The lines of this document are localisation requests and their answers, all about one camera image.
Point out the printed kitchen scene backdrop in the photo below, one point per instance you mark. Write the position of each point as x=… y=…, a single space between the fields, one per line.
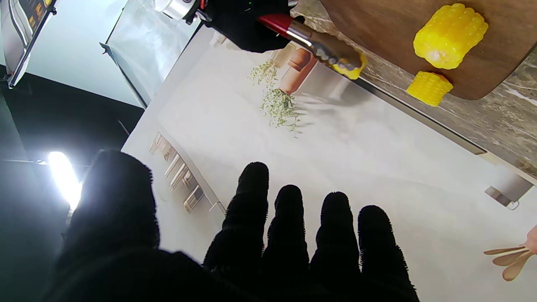
x=356 y=147

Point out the yellow corn chunk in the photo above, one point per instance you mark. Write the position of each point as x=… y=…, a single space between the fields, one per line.
x=353 y=72
x=451 y=37
x=430 y=88

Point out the dark wooden cutting board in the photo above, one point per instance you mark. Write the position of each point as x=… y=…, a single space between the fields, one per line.
x=377 y=29

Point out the black framed panel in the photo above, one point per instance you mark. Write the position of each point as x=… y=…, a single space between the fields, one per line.
x=21 y=25

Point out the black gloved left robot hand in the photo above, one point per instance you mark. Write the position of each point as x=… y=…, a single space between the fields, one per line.
x=251 y=260

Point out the white softbox diffuser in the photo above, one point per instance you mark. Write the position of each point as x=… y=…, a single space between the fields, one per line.
x=147 y=46

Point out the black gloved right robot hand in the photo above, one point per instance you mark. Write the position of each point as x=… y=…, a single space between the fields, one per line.
x=243 y=16

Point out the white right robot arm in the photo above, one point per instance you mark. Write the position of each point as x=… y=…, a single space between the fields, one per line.
x=174 y=7

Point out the bright studio lamp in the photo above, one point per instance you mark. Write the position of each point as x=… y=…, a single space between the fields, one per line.
x=63 y=180

